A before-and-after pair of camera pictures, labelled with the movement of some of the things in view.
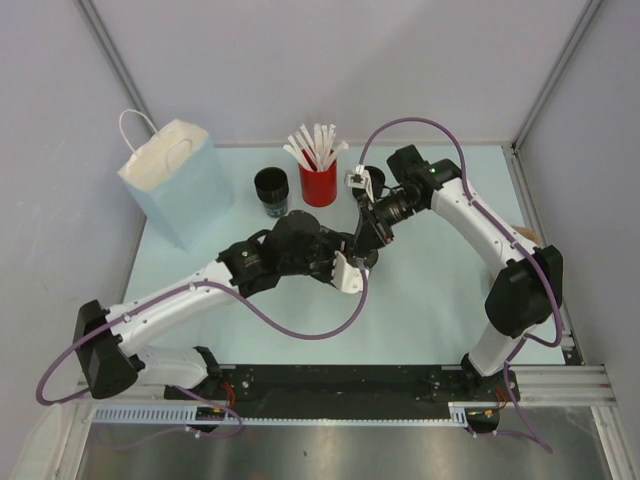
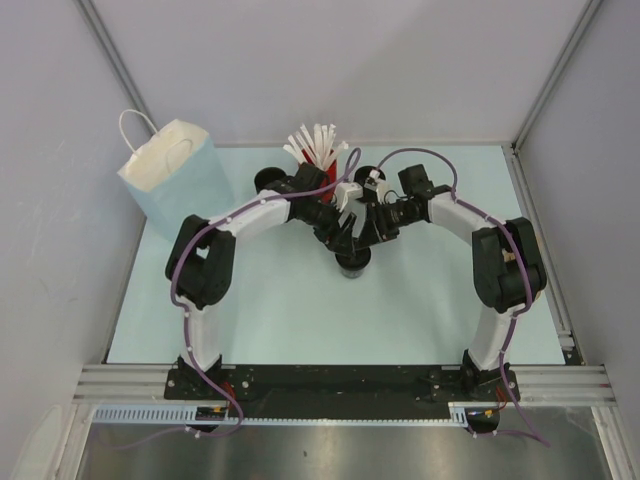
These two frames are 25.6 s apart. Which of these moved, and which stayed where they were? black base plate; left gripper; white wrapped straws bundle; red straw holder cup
Moved: left gripper
Stayed: red straw holder cup; black base plate; white wrapped straws bundle
